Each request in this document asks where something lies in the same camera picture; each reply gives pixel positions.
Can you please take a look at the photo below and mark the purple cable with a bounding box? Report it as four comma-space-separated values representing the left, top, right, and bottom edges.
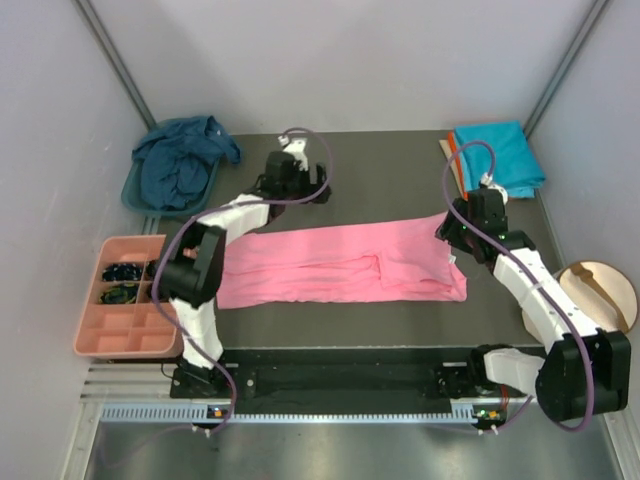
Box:
150, 126, 335, 434
442, 141, 597, 434

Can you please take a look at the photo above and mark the pink t shirt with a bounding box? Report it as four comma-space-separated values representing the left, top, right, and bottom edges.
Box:
216, 214, 467, 310

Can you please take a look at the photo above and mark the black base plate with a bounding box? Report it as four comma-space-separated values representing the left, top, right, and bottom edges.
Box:
171, 347, 515, 403

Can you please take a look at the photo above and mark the dark patterned item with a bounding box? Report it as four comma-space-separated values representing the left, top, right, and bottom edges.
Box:
101, 262, 143, 282
144, 259, 161, 281
98, 283, 139, 305

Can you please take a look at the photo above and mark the folded turquoise t shirt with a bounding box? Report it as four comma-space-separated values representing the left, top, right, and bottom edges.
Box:
452, 121, 546, 199

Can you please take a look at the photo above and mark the grey slotted cable duct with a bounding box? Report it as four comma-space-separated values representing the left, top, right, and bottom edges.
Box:
101, 403, 505, 424

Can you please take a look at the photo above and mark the dark patterned item front left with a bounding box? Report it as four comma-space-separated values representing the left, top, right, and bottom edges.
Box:
98, 283, 139, 305

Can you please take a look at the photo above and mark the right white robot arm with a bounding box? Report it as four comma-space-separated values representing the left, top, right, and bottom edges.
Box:
436, 187, 631, 428

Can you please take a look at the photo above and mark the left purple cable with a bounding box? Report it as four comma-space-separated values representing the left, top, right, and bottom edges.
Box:
150, 126, 335, 434

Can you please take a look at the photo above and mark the dark blue t shirt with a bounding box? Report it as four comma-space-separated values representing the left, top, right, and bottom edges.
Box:
131, 114, 244, 211

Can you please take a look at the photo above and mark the folded beige t shirt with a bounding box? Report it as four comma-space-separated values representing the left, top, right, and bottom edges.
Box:
439, 139, 463, 198

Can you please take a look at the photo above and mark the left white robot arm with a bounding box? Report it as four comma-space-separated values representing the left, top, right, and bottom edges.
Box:
152, 138, 331, 397

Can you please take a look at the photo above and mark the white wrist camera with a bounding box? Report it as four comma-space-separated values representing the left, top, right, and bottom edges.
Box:
479, 173, 509, 205
278, 134, 309, 171

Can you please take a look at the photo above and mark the dark patterned item back left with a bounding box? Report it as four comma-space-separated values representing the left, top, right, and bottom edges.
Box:
101, 262, 143, 282

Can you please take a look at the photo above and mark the teal plastic basket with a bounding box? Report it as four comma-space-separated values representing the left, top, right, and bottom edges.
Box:
120, 117, 224, 219

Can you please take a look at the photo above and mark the pink compartment tray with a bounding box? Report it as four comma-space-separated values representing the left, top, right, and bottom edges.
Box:
73, 235, 183, 360

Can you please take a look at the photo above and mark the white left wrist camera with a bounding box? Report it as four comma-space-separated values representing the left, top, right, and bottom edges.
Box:
278, 134, 309, 171

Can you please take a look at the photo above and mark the dark patterned item back right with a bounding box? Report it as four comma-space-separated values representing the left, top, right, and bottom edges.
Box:
144, 259, 161, 281

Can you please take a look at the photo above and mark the folded orange t shirt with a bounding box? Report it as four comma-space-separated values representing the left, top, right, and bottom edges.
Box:
447, 131, 468, 199

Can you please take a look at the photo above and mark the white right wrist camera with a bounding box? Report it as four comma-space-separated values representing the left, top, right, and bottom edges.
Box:
479, 173, 509, 205

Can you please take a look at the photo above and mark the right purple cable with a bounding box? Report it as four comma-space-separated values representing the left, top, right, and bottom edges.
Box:
442, 141, 597, 434

